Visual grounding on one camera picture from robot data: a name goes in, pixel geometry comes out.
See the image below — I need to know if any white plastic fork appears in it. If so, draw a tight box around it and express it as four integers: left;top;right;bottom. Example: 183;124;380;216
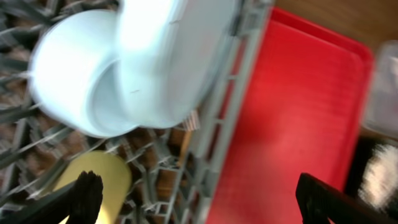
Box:
182;110;200;131

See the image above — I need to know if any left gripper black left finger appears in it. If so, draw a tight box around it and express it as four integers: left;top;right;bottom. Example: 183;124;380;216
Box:
1;171;103;224

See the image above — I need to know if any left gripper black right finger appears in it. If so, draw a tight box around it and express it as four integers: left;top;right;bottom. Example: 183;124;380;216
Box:
295;173;395;224

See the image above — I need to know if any red plastic tray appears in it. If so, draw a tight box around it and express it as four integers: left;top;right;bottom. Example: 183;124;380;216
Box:
207;8;373;224

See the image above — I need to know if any rice food waste pile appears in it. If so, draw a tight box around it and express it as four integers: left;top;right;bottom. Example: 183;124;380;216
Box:
358;144;397;212

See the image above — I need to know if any wooden chopstick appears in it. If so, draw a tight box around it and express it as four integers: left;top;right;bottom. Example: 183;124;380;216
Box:
177;131;192;166

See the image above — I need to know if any yellow plastic cup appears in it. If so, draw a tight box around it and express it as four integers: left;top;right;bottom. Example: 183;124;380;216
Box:
53;151;132;224

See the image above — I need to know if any grey dishwasher rack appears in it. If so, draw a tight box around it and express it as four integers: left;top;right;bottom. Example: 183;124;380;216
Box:
1;1;274;223

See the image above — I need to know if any white round plate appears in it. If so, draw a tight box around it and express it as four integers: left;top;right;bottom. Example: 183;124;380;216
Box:
116;0;239;128

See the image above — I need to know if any black food waste tray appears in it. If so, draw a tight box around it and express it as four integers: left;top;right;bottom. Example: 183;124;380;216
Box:
344;136;397;220

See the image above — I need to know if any pale blue bowl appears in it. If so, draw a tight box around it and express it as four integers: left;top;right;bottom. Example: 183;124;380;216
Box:
29;9;138;138

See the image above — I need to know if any clear plastic bin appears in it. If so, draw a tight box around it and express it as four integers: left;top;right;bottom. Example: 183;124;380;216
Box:
363;40;397;139

